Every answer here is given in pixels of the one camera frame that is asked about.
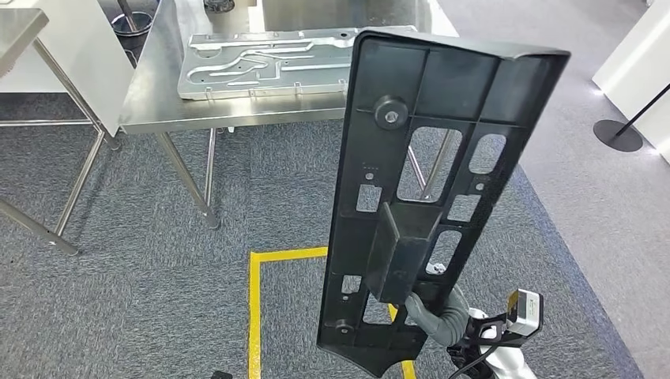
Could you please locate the stainless steel table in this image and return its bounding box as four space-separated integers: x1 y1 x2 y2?
0 7 122 257

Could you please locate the black plastic panel part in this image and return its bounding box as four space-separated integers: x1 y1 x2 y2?
316 28 571 379

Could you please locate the black camera cable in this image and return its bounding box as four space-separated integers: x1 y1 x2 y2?
446 334 506 379

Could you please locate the white panel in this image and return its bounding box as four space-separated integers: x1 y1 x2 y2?
0 0 136 138

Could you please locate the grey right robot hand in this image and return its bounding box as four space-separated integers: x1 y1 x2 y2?
405 286 465 347

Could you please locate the silver round-base stanchion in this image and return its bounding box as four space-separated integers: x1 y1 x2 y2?
110 0 154 54

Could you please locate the white box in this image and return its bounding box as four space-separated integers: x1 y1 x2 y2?
591 0 670 167

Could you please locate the yellow floor tape square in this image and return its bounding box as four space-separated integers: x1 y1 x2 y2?
247 246 418 379

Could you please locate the stamped sheet metal plate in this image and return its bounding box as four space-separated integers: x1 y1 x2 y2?
176 24 420 101

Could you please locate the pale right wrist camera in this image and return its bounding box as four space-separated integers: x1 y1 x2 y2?
506 288 544 337

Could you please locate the stainless steel workbench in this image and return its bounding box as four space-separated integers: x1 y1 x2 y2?
118 0 457 231

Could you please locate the black round-base stanchion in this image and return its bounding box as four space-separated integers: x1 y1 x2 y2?
593 82 670 154

